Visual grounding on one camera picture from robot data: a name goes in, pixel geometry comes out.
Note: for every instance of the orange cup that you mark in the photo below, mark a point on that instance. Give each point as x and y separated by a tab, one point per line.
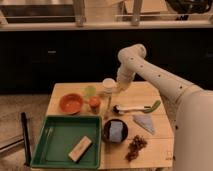
94	103

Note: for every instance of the grey triangular cloth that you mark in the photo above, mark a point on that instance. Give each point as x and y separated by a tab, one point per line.
145	121

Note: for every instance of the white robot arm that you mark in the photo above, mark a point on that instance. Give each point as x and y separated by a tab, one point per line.
193	139

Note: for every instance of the green plastic tray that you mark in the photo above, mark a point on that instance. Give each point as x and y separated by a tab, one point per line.
59	135

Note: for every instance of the wooden stick utensil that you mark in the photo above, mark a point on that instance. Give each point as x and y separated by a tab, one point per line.
108	108

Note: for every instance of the green cup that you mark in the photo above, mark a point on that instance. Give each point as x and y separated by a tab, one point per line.
89	91

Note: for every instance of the dark brown bowl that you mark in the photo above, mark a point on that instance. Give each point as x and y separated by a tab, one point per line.
105	131

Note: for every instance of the blue sponge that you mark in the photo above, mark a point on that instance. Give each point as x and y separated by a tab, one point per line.
115	131

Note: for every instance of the wooden folding table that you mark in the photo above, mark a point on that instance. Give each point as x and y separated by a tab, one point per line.
157	154

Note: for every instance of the brown dried fruit bunch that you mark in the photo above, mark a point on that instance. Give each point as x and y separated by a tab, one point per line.
137	144

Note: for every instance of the wooden block eraser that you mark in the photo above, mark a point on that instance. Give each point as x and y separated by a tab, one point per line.
79	149

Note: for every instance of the white cup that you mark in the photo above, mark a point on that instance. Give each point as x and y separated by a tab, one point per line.
109	85

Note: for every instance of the black bar stand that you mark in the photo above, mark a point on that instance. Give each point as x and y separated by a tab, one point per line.
26	139

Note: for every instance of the green handled dish brush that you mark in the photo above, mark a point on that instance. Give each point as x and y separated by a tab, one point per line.
121	110

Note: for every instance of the orange bowl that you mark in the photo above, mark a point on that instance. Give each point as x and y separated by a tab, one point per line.
71	103

